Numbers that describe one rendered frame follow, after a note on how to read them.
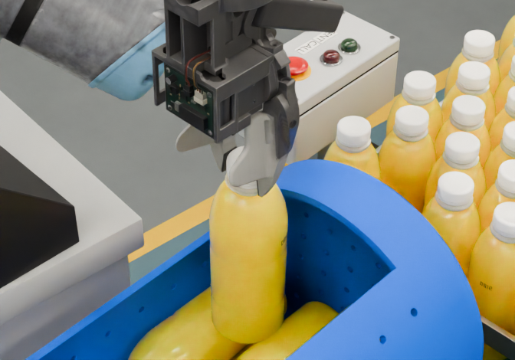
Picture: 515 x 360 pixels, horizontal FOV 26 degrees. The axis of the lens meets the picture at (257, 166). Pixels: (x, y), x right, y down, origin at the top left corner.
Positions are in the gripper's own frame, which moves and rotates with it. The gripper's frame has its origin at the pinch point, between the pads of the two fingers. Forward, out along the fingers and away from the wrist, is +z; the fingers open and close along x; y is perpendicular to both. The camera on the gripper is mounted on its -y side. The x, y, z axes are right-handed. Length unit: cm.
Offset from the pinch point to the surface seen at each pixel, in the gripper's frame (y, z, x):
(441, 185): -27.4, 17.6, 2.8
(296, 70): -31.6, 17.0, -22.3
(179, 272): 1.5, 17.5, -7.8
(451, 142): -34.2, 17.6, -0.9
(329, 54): -36.9, 16.9, -21.5
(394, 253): -5.8, 6.3, 12.0
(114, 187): -80, 129, -123
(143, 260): -67, 128, -98
